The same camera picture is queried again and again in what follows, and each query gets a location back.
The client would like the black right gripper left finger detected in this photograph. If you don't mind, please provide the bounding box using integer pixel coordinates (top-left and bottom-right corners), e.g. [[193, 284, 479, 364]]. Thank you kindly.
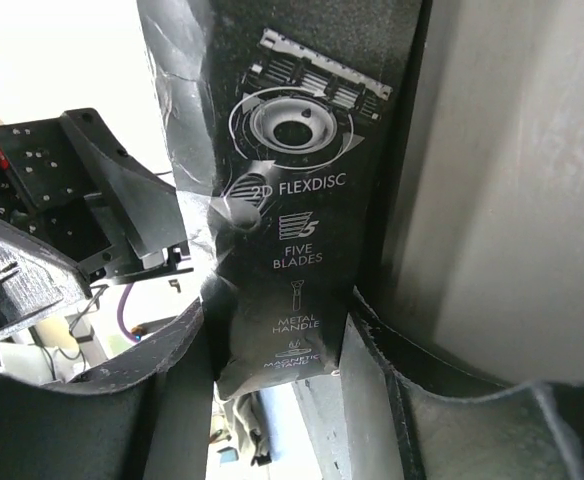
[[0, 302, 213, 479]]

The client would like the black green Gillette razor box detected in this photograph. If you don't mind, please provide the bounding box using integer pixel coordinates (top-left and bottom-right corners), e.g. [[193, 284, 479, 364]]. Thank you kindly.
[[137, 1, 425, 399]]

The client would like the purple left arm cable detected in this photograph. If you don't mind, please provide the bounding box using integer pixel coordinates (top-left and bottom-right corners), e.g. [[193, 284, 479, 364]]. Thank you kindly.
[[115, 282, 148, 344]]

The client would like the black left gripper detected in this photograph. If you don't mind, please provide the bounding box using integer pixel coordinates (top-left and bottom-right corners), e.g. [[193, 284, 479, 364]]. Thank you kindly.
[[0, 108, 189, 341]]

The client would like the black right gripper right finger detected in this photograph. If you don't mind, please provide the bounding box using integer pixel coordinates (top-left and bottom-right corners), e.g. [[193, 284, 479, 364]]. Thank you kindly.
[[340, 293, 584, 479]]

